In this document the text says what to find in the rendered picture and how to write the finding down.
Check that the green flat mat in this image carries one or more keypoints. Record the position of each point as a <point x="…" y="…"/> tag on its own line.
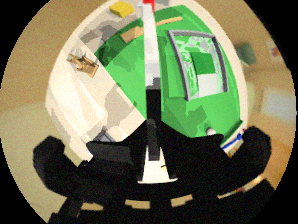
<point x="125" y="63"/>

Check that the white golf ball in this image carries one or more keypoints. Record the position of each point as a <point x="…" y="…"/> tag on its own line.
<point x="211" y="131"/>

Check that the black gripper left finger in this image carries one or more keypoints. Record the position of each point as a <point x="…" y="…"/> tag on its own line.
<point x="131" y="150"/>

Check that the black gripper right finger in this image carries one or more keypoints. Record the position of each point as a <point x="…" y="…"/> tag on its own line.
<point x="176" y="147"/>

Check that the yellow block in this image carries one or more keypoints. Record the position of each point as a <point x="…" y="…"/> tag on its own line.
<point x="121" y="9"/>

